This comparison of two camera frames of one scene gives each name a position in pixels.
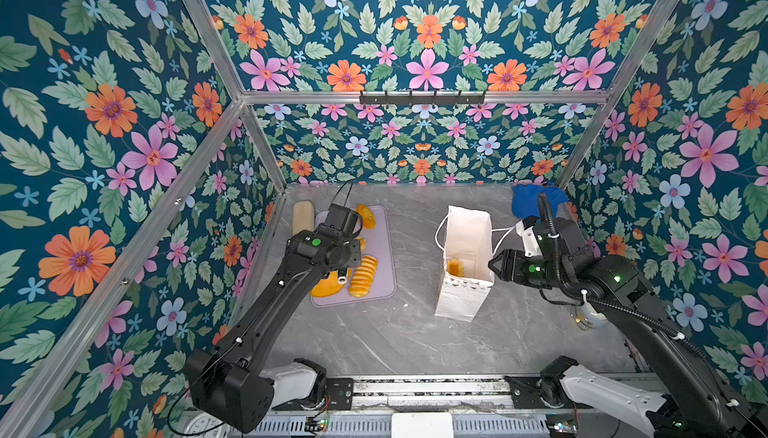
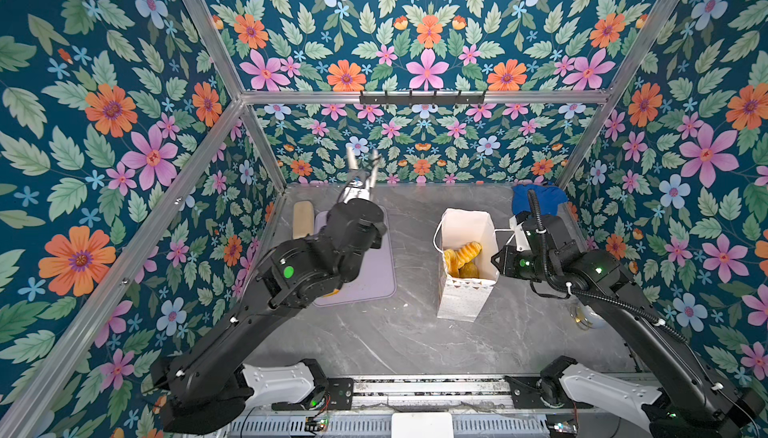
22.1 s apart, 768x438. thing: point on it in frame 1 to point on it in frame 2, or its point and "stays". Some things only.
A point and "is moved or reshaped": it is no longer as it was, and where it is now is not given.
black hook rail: (421, 100) stays
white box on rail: (422, 425) stays
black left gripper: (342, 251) to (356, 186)
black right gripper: (510, 260) stays
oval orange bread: (368, 217) is moved or reshaped
